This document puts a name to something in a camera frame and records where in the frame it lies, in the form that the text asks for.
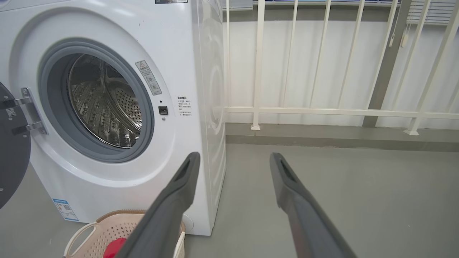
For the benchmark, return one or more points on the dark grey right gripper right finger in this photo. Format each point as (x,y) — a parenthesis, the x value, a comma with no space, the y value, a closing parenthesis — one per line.
(304,218)

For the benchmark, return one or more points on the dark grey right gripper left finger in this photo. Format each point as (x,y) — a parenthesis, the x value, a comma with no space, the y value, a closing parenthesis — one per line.
(168,215)

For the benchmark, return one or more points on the red cloth garment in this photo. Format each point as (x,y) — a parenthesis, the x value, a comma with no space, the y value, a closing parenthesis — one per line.
(114,249)

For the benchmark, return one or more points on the white front-load washing machine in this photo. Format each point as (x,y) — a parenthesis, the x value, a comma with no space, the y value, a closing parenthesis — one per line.
(172,143)

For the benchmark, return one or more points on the cream perforated laundry basket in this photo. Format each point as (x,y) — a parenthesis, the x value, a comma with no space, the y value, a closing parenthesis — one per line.
(96,236)

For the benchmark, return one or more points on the steel washer drum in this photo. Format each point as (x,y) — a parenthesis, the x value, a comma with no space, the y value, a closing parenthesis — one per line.
(100,114)

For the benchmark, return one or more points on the metal door hinge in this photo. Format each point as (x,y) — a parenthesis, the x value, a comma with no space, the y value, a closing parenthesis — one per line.
(32,111)

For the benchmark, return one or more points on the round white filter cover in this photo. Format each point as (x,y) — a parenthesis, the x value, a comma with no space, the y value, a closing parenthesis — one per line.
(188,222)

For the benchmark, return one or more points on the blue energy label sticker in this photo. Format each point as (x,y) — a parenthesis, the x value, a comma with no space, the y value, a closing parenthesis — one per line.
(65,209)

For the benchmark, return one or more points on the cream metal railing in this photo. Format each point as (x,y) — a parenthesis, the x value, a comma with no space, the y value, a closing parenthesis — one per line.
(322,111)

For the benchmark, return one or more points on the grey warning sticker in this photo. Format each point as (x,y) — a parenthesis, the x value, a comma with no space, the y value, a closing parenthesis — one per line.
(148,77)

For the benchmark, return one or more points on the black QR code sticker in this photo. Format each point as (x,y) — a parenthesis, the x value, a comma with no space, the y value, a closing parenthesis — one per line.
(171,1)

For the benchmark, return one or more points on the white pleated window blind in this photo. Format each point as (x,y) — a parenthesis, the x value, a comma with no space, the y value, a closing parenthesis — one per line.
(240,3)

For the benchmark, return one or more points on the white slatted window blind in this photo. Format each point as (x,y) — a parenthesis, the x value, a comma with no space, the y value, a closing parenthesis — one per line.
(434,10)

